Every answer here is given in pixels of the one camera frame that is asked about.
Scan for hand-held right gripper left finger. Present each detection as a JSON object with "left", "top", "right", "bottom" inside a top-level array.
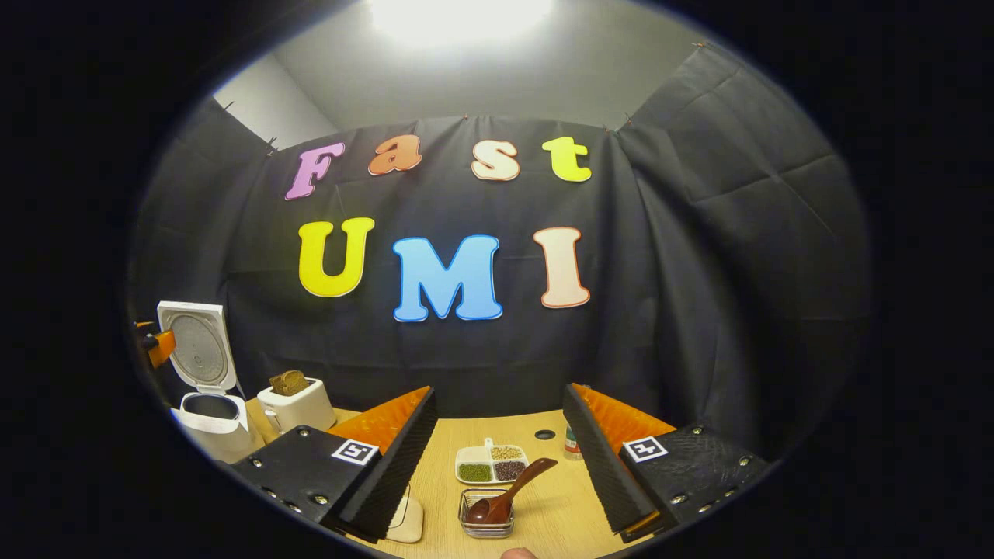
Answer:
[{"left": 231, "top": 386, "right": 437, "bottom": 543}]

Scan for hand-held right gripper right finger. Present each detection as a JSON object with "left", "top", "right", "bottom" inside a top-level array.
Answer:
[{"left": 562, "top": 383, "right": 771, "bottom": 543}]

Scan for white rice cooker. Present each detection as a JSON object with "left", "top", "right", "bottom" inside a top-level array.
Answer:
[{"left": 158, "top": 301, "right": 265, "bottom": 464}]

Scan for metal wire chopstick holder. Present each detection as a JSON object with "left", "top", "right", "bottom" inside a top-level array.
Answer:
[{"left": 458, "top": 488, "right": 515, "bottom": 539}]

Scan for brown wooden spoon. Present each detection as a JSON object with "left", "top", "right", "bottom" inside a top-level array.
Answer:
[{"left": 466, "top": 457, "right": 558, "bottom": 525}]

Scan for white divided dish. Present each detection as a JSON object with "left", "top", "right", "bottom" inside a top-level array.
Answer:
[{"left": 455, "top": 438, "right": 530, "bottom": 485}]

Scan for white toaster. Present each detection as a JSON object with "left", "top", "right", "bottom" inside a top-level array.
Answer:
[{"left": 257, "top": 377, "right": 337, "bottom": 434}]

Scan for black backdrop cloth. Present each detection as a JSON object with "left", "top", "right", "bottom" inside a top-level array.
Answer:
[{"left": 128, "top": 43, "right": 874, "bottom": 459}]

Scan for ceiling light panel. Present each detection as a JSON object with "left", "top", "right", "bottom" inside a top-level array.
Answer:
[{"left": 369, "top": 0, "right": 556, "bottom": 47}]

